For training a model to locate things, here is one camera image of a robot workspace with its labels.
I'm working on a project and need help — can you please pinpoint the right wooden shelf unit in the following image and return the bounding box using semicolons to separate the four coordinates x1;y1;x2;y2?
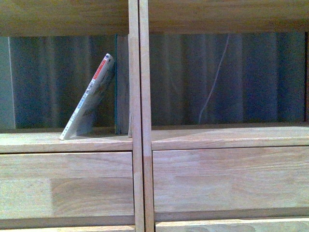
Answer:
139;0;309;232

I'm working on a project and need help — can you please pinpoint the left wooden shelf unit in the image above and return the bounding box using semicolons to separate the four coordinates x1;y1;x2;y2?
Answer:
0;0;144;232

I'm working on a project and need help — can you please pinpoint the left upper wooden drawer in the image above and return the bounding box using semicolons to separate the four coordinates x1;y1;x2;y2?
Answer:
0;152;134;219

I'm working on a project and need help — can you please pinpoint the wooden shelf unit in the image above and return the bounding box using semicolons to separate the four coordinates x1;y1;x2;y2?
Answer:
0;0;144;232
139;0;309;232

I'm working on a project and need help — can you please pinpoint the right upper wooden drawer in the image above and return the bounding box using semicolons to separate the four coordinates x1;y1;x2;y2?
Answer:
153;146;309;213

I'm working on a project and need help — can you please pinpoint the white paperback book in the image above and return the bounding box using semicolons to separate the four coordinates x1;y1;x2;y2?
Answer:
59;53;115;140

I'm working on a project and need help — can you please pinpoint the right lower wooden drawer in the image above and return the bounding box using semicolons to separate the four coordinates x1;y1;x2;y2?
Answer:
155;218;309;232

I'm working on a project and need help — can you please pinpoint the left lower wooden drawer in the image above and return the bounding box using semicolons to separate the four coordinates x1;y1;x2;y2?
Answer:
1;225;135;232

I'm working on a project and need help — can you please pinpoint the thin grey hanging cable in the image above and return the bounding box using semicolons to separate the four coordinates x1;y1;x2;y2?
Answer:
198;33;229;124

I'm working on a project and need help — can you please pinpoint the wooden drawer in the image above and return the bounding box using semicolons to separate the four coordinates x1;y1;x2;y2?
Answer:
1;225;135;232
155;218;309;232
0;152;134;219
153;146;309;213

